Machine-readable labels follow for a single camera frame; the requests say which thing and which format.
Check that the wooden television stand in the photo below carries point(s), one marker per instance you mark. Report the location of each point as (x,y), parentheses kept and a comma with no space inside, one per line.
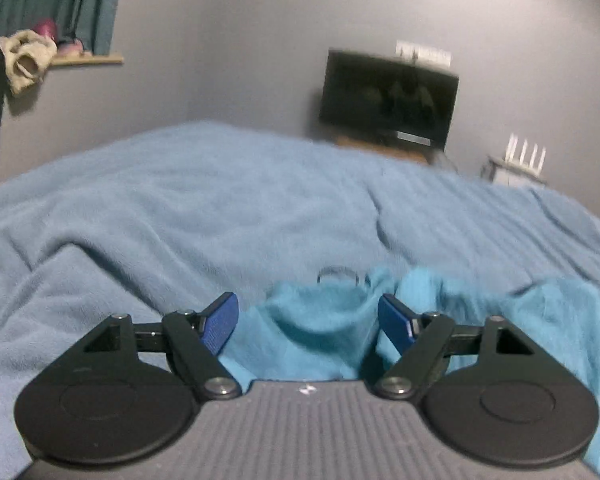
(375,147)

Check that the wooden window sill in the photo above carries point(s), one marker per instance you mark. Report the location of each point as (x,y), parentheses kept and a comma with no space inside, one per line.
(87,59)

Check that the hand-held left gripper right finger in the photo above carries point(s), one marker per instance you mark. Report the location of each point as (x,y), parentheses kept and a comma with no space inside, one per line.
(395,322)

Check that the beige crumpled cloth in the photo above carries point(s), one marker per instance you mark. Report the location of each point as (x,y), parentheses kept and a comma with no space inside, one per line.
(25,60)

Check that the white router with antennas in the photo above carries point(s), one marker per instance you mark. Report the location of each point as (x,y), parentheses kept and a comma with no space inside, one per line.
(525,157)

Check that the pink round object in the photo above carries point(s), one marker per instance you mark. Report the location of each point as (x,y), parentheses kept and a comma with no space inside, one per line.
(46,30)

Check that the light blue fleece blanket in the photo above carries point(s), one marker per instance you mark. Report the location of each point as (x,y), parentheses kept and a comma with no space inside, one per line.
(180,210)

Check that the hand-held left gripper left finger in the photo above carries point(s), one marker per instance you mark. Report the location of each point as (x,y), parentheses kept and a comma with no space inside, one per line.
(220,322)

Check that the teal zip jacket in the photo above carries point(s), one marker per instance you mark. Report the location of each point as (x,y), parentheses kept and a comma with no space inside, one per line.
(320,330)

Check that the small white wall shelf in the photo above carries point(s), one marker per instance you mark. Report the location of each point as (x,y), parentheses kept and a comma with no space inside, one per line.
(512,175)

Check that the black flat screen television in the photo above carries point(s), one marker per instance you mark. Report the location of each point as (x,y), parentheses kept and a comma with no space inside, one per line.
(387,97)

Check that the teal curtain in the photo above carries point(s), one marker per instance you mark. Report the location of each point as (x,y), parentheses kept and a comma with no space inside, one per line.
(55,0)

